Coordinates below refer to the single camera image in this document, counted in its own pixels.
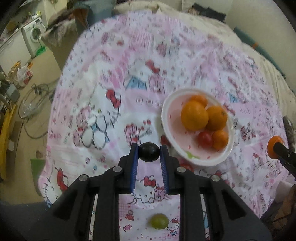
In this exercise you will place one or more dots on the blue bed frame edge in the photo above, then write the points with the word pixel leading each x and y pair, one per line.
pixel 252 43

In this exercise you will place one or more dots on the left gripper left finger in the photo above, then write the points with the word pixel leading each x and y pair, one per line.
pixel 89 207

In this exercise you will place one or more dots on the green grape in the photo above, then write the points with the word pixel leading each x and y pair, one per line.
pixel 159 221

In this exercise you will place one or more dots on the pile of dark clothes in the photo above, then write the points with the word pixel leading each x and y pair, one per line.
pixel 56 35

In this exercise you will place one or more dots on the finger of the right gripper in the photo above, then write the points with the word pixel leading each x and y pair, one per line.
pixel 286 158

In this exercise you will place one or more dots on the large orange right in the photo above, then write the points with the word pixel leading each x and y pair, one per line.
pixel 217 118

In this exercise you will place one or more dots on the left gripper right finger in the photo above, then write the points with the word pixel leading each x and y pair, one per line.
pixel 229 217

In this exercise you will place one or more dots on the pink white plate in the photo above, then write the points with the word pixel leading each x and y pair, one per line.
pixel 184 141

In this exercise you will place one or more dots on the dark purple grape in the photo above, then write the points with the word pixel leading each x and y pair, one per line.
pixel 148 152

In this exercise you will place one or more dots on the white washing machine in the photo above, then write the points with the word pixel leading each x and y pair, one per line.
pixel 32 34

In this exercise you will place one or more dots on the large orange left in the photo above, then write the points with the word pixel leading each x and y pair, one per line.
pixel 194 116

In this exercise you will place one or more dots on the dark clothes at headboard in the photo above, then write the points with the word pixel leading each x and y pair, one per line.
pixel 198 10

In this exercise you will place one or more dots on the red cherry tomato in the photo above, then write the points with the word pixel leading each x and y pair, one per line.
pixel 205 139
pixel 187 166

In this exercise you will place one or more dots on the small mandarin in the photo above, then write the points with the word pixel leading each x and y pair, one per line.
pixel 200 99
pixel 272 141
pixel 220 139

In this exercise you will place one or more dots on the large orange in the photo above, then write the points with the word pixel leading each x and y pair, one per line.
pixel 217 118
pixel 194 116

